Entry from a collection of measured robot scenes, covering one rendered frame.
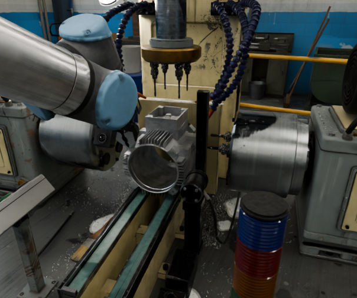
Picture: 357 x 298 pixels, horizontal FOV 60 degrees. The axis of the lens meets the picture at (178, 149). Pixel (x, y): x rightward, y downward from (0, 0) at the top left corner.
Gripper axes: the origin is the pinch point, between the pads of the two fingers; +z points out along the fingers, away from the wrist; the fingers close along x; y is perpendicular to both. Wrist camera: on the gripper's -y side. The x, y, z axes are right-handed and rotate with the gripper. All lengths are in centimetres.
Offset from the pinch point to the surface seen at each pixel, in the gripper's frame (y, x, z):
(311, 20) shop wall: 458, -95, 245
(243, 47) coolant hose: 22.3, -28.1, -17.7
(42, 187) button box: -20.1, 11.8, -9.5
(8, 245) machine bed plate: -29.2, 33.1, 16.2
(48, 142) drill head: 1.4, 30.3, 5.4
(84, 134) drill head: 4.1, 17.2, 2.4
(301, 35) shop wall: 448, -82, 266
